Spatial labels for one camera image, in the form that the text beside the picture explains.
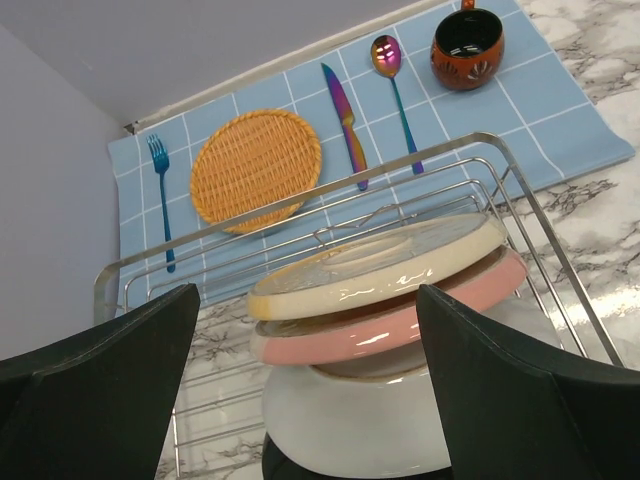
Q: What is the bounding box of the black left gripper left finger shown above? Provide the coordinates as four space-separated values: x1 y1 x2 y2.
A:
1 284 200 479

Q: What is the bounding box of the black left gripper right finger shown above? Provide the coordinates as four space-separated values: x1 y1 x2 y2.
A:
416 285 639 479

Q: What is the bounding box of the cream and yellow plate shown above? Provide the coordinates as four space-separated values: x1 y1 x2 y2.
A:
247 213 507 321

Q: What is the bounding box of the cream and pink plate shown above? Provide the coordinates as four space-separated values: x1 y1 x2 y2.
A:
249 246 528 365

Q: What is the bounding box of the white ceramic plate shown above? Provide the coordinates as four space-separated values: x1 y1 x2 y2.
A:
260 294 561 476

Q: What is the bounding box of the blue metal fork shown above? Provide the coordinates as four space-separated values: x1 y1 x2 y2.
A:
147 134 172 242

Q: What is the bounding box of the woven wicker round trivet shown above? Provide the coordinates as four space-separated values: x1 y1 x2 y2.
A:
190 109 322 224

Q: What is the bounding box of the blue checked placemat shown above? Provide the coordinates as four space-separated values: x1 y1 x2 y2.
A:
106 0 637 307

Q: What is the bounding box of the iridescent rainbow knife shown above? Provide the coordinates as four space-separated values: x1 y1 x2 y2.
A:
321 63 368 174

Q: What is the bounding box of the orange and black mug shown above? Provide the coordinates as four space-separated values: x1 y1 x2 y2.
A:
430 0 505 91

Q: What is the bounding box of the iridescent rainbow spoon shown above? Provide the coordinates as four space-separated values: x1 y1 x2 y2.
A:
370 35 417 154

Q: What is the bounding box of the steel wire dish rack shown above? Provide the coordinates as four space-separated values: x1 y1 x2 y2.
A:
94 133 612 479

